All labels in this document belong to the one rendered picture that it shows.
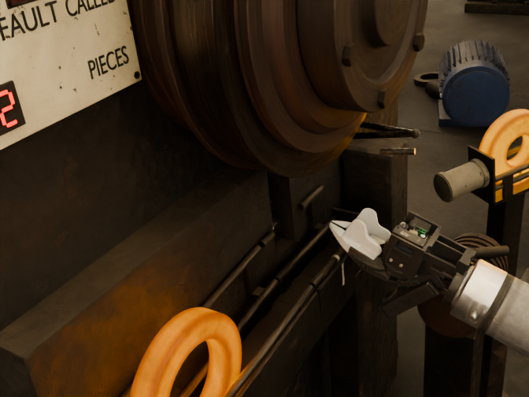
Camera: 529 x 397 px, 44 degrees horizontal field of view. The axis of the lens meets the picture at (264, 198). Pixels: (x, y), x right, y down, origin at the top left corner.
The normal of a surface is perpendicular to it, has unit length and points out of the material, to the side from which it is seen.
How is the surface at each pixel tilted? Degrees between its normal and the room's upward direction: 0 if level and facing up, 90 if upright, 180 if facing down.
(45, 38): 90
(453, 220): 0
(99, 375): 90
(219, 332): 90
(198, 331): 90
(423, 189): 0
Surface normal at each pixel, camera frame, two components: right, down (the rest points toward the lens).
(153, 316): 0.84, 0.19
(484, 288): -0.20, -0.30
